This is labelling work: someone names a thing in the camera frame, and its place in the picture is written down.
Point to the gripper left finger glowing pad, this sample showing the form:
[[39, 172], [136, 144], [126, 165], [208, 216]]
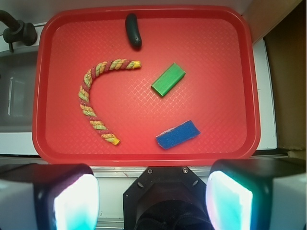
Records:
[[48, 197]]

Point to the blue sponge piece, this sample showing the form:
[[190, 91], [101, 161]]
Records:
[[177, 135]]

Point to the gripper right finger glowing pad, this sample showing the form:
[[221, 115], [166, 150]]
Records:
[[257, 194]]

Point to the dark green plastic pickle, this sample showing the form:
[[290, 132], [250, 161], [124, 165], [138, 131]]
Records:
[[132, 30]]

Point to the red plastic tray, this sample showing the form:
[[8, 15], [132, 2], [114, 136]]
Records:
[[93, 99]]

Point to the brown cardboard box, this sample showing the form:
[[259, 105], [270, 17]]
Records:
[[286, 50]]

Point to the metal sink basin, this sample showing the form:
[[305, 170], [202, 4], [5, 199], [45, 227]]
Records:
[[17, 82]]

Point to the green rectangular block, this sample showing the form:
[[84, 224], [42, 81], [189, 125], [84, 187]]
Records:
[[168, 79]]

